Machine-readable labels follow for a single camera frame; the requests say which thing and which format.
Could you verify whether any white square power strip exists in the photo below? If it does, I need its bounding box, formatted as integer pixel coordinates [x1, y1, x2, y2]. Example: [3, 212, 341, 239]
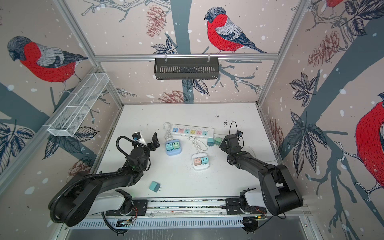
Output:
[192, 153, 210, 171]

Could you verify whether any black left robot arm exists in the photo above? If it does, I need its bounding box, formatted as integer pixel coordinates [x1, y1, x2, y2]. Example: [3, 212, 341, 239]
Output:
[48, 132, 160, 227]

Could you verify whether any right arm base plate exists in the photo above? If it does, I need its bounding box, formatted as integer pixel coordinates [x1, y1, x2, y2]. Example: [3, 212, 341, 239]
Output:
[221, 197, 267, 215]

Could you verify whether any light green charger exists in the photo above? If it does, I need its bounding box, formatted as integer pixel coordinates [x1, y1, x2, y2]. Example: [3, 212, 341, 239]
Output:
[214, 137, 223, 146]

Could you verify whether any white blue strip cable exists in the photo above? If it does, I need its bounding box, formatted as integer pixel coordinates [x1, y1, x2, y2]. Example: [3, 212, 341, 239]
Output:
[162, 121, 172, 141]

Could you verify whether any blue square power strip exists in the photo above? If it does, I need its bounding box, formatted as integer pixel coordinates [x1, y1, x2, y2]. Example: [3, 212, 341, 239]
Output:
[165, 140, 182, 156]

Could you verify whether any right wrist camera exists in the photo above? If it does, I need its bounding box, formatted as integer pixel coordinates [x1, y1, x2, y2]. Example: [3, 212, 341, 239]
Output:
[236, 130, 243, 138]

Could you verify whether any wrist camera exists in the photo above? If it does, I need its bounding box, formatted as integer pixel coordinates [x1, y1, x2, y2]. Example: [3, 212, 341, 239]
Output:
[236, 130, 243, 138]
[132, 132, 149, 148]

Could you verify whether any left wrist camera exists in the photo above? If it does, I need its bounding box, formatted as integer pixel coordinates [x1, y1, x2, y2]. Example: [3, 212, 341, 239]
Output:
[132, 132, 149, 148]

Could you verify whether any white long power strip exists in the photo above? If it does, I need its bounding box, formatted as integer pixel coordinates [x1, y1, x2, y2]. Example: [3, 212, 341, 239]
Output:
[171, 124, 214, 139]

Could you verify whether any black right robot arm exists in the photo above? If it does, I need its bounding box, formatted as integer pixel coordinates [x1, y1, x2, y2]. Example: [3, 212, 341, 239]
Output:
[220, 130, 304, 216]

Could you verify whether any teal charger front lowest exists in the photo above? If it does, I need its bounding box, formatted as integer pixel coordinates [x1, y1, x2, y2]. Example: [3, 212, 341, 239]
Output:
[149, 181, 161, 193]

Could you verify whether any pink charger plug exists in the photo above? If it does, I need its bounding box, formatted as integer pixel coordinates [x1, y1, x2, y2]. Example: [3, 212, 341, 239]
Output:
[194, 158, 201, 166]

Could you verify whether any teal charger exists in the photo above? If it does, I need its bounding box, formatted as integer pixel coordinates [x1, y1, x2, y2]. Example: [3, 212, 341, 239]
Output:
[207, 138, 215, 146]
[166, 143, 174, 151]

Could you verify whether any white square strip cable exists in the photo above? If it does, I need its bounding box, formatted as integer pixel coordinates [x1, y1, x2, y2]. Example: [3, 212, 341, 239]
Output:
[191, 137, 209, 154]

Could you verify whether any black hanging basket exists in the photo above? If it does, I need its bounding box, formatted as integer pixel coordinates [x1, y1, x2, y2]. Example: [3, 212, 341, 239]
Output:
[154, 58, 220, 80]

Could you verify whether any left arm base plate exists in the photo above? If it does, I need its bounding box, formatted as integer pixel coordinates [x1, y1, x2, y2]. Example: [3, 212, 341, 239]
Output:
[105, 199, 148, 217]

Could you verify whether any white wire mesh shelf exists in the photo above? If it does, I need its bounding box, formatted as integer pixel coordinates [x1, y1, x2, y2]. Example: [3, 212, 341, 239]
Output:
[48, 73, 110, 137]

